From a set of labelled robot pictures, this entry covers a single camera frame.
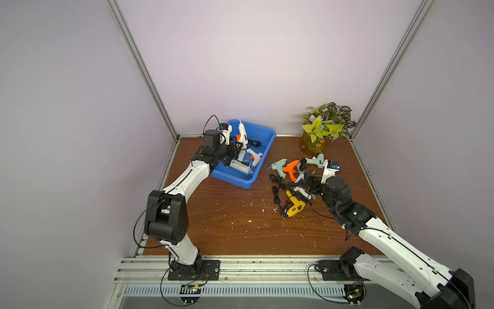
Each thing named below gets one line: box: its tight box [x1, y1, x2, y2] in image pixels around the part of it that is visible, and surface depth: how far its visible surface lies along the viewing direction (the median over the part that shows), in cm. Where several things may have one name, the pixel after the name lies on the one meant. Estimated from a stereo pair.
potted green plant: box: [299, 101, 357, 156], surface depth 97 cm
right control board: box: [342, 283, 365, 304], surface depth 71 cm
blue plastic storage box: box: [210, 120, 276, 190], surface depth 97 cm
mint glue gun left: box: [268, 158, 288, 179], surface depth 105 cm
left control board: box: [179, 283, 202, 304], surface depth 72 cm
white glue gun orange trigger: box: [246, 148, 264, 168], surface depth 111 cm
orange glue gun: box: [283, 160, 300, 182], surface depth 104 cm
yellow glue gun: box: [285, 189, 306, 218], surface depth 91 cm
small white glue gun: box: [238, 119, 248, 150], surface depth 90 cm
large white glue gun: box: [228, 153, 255, 175], surface depth 105 cm
